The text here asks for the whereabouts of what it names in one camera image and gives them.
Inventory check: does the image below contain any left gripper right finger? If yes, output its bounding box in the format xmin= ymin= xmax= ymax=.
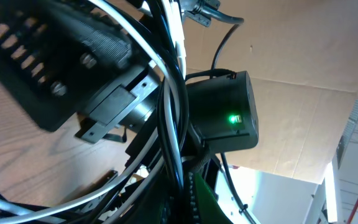
xmin=185 ymin=172 xmax=232 ymax=224

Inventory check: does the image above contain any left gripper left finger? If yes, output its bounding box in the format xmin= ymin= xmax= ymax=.
xmin=116 ymin=174 xmax=179 ymax=224

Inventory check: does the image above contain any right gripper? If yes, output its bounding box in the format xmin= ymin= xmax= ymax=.
xmin=0 ymin=1 xmax=160 ymax=143

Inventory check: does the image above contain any white cable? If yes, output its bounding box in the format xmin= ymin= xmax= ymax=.
xmin=0 ymin=0 xmax=188 ymax=224

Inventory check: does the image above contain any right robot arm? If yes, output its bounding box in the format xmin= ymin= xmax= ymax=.
xmin=0 ymin=1 xmax=259 ymax=223

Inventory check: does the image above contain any cardboard panel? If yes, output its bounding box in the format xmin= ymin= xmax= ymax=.
xmin=183 ymin=0 xmax=358 ymax=184

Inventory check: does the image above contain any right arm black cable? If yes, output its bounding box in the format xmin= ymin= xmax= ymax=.
xmin=178 ymin=0 xmax=257 ymax=224

